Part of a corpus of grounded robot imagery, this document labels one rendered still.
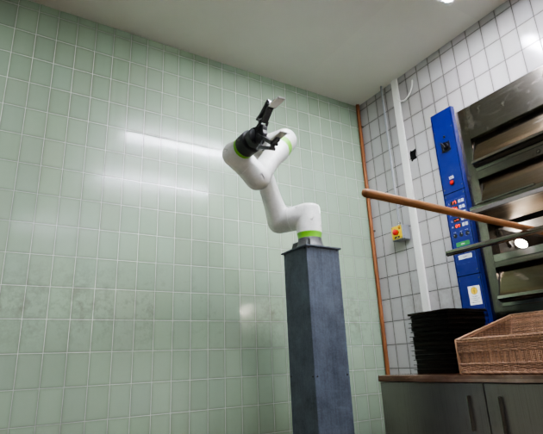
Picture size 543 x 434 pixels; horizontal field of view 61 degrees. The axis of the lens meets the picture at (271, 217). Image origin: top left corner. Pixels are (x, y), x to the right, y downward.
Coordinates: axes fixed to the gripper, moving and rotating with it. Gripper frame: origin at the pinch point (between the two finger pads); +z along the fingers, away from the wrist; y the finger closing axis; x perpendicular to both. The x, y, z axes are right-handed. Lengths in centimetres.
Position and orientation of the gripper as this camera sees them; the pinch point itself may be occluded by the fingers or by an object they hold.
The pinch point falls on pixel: (281, 115)
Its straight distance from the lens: 164.4
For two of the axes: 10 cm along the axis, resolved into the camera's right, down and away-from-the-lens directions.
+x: -8.5, -1.3, -5.1
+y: 0.4, 9.5, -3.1
